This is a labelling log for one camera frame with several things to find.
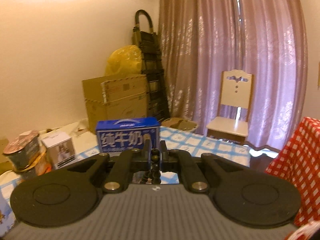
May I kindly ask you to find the cardboard box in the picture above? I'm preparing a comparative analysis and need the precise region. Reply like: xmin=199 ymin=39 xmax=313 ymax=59
xmin=82 ymin=74 xmax=148 ymax=133

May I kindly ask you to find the middle black noodle bowl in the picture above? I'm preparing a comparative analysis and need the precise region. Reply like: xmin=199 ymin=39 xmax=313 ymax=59
xmin=13 ymin=152 xmax=52 ymax=180

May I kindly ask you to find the red white checked cloth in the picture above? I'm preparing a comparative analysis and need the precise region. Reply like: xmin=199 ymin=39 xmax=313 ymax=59
xmin=265 ymin=117 xmax=320 ymax=226

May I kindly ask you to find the top black noodle bowl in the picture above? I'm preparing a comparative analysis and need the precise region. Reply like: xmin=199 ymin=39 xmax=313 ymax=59
xmin=3 ymin=130 xmax=40 ymax=170

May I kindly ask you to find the white wooden chair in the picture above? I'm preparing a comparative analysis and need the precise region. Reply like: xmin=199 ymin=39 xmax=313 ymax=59
xmin=206 ymin=69 xmax=254 ymax=145

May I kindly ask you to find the blue milk carton box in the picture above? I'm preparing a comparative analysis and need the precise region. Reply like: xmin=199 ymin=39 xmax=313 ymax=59
xmin=95 ymin=117 xmax=160 ymax=154

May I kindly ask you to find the black noodle bowl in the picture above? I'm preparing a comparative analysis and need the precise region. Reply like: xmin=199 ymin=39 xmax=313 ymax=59
xmin=13 ymin=152 xmax=52 ymax=180
xmin=3 ymin=130 xmax=40 ymax=170

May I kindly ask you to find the black folding ladder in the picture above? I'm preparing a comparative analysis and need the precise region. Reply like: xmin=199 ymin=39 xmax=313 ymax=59
xmin=132 ymin=9 xmax=170 ymax=122

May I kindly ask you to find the small white product box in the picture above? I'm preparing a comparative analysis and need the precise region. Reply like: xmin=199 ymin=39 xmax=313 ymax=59
xmin=41 ymin=131 xmax=75 ymax=169

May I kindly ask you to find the landscape picture box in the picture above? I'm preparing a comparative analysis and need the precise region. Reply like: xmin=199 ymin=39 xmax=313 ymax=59
xmin=0 ymin=194 xmax=16 ymax=237

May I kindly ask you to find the blue white checked tablecloth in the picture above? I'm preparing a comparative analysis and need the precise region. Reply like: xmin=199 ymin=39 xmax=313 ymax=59
xmin=1 ymin=126 xmax=251 ymax=202

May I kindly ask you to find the pink patterned curtain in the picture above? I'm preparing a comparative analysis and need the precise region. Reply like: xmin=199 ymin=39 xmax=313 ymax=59
xmin=159 ymin=0 xmax=308 ymax=150

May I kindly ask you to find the yellow plastic bag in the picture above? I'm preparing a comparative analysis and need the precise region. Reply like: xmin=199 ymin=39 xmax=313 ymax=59
xmin=105 ymin=45 xmax=142 ymax=76

